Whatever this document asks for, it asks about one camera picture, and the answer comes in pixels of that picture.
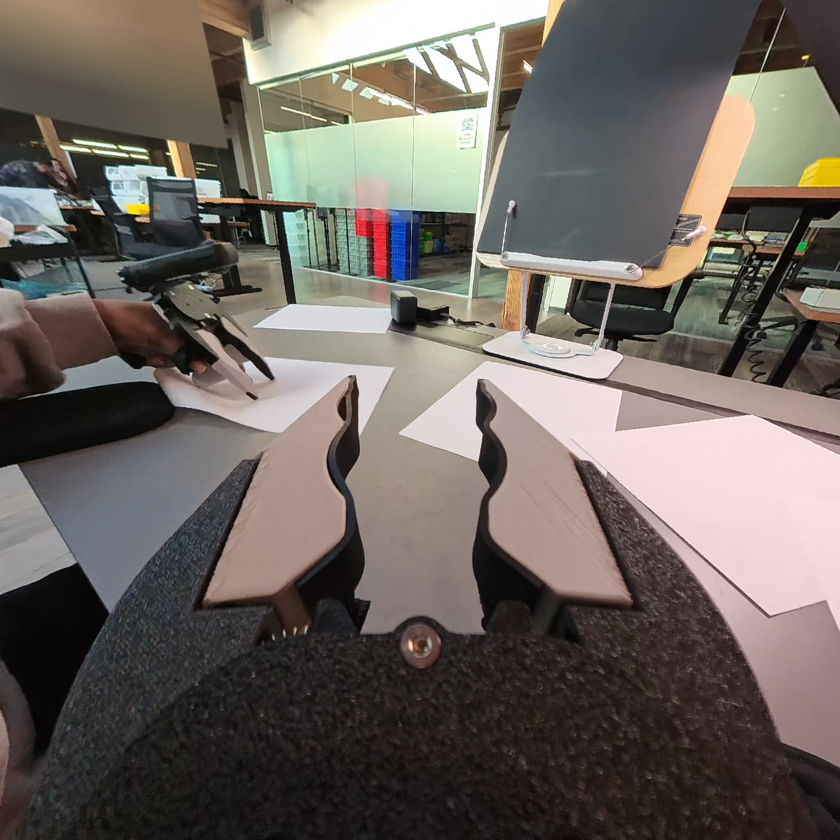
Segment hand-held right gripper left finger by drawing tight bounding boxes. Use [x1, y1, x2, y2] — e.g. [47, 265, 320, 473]
[202, 375, 365, 639]

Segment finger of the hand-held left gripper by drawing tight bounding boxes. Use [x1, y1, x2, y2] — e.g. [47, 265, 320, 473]
[193, 335, 259, 402]
[218, 312, 277, 383]

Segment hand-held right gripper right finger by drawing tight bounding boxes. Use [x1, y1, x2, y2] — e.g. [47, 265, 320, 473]
[474, 378, 635, 636]

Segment wooden top desk black legs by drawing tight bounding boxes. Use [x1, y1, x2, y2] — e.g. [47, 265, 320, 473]
[197, 197, 319, 306]

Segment brown top desk black legs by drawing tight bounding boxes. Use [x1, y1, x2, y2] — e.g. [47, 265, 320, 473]
[718, 186, 840, 388]

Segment person's left hand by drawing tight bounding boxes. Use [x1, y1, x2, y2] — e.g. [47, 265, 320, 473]
[95, 298, 212, 377]

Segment black mesh office chair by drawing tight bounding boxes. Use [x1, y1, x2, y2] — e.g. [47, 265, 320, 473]
[92, 176, 206, 263]

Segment stack of white crates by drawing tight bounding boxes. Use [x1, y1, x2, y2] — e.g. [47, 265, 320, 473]
[105, 164, 221, 198]

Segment stack of grey bins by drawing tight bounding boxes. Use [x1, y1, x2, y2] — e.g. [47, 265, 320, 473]
[331, 207, 376, 275]

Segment black wrist rest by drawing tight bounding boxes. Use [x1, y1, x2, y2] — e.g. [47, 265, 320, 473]
[0, 381, 176, 469]

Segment stack of red bins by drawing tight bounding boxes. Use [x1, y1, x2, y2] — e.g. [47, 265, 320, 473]
[354, 209, 395, 280]

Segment stack of blue bins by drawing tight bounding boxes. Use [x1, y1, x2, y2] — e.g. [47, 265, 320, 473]
[390, 210, 421, 282]

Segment black flat panel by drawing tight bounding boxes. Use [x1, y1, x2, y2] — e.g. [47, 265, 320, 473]
[477, 0, 765, 263]

